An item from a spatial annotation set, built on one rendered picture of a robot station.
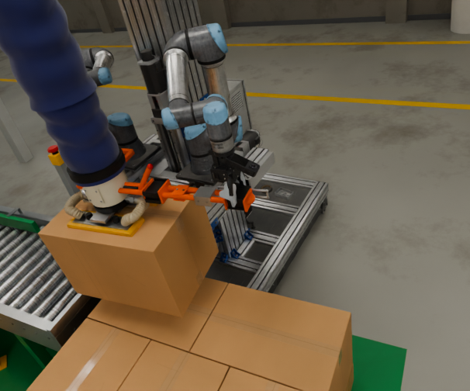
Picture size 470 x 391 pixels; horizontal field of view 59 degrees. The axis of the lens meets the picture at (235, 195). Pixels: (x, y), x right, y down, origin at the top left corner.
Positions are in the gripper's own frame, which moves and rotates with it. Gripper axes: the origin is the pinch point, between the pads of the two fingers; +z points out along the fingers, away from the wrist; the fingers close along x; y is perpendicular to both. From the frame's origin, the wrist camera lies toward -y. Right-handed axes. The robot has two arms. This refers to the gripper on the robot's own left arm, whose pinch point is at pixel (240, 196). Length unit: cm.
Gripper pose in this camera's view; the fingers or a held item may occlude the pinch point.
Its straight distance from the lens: 146.8
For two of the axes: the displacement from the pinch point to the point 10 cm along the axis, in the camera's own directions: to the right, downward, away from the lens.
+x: -3.7, 6.0, -7.1
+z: 1.9, 8.0, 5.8
